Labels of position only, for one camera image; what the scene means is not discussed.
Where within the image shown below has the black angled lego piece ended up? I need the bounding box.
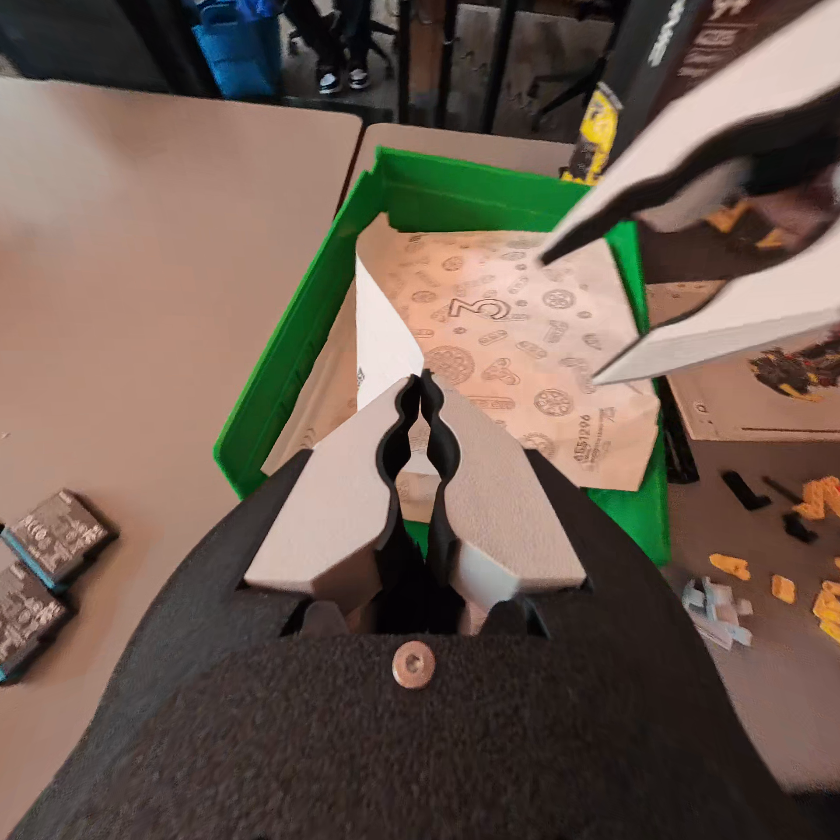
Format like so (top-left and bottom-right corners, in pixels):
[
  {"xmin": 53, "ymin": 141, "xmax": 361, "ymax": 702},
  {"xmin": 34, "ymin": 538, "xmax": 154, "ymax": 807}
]
[{"xmin": 721, "ymin": 469, "xmax": 773, "ymax": 512}]

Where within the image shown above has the white paper sheet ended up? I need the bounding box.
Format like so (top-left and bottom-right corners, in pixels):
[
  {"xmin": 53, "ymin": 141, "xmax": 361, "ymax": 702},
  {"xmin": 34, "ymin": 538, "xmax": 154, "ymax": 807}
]
[{"xmin": 355, "ymin": 255, "xmax": 439, "ymax": 477}]

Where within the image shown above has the brown printed paper bag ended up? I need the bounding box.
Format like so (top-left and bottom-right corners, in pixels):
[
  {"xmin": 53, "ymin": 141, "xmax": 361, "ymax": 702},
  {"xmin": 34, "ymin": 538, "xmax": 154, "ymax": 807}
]
[{"xmin": 354, "ymin": 213, "xmax": 662, "ymax": 493}]

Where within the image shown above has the pile of yellow lego pieces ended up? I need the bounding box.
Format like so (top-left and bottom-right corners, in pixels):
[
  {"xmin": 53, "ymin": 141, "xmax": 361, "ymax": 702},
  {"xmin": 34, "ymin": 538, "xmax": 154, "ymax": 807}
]
[{"xmin": 707, "ymin": 476, "xmax": 840, "ymax": 645}]

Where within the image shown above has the black battery pack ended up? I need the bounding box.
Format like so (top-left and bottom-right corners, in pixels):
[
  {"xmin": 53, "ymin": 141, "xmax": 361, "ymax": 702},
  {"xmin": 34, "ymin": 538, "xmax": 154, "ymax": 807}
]
[
  {"xmin": 2, "ymin": 488, "xmax": 119, "ymax": 593},
  {"xmin": 0, "ymin": 560, "xmax": 72, "ymax": 685}
]

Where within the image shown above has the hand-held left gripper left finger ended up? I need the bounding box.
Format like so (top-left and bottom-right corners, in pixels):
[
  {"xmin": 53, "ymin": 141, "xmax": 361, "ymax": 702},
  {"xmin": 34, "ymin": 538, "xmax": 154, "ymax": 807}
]
[{"xmin": 244, "ymin": 374, "xmax": 424, "ymax": 634}]

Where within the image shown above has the blue container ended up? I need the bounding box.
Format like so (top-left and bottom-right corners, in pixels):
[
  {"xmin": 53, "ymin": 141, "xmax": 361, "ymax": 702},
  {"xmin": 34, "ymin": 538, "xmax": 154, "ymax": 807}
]
[{"xmin": 192, "ymin": 0, "xmax": 285, "ymax": 100}]

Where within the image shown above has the light grey lego bracket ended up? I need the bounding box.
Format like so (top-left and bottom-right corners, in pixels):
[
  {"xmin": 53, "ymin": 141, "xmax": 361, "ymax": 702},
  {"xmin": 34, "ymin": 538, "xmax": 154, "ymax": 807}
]
[{"xmin": 680, "ymin": 575, "xmax": 755, "ymax": 652}]

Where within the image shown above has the open instruction booklet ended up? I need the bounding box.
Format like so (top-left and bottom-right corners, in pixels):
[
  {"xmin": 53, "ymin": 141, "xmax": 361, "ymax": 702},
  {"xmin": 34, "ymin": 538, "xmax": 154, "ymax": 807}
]
[{"xmin": 646, "ymin": 279, "xmax": 840, "ymax": 442}]

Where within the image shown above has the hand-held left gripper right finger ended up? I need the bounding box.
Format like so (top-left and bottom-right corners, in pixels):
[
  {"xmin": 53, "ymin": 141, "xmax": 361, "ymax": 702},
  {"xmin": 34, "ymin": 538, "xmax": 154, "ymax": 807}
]
[{"xmin": 420, "ymin": 369, "xmax": 588, "ymax": 634}]

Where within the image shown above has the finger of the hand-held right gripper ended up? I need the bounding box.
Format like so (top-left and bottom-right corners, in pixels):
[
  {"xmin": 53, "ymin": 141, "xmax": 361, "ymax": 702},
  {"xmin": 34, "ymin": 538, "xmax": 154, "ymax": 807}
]
[
  {"xmin": 538, "ymin": 0, "xmax": 840, "ymax": 266},
  {"xmin": 591, "ymin": 225, "xmax": 840, "ymax": 388}
]

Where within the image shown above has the yellow black packet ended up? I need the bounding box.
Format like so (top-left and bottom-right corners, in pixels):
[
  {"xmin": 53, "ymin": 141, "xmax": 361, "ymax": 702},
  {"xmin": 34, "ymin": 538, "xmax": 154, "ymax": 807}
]
[{"xmin": 560, "ymin": 84, "xmax": 623, "ymax": 186}]

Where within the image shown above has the green plastic bin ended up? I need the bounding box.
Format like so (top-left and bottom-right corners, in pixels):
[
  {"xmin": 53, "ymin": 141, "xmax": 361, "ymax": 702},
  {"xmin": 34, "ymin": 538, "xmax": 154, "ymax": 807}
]
[{"xmin": 213, "ymin": 146, "xmax": 672, "ymax": 569}]

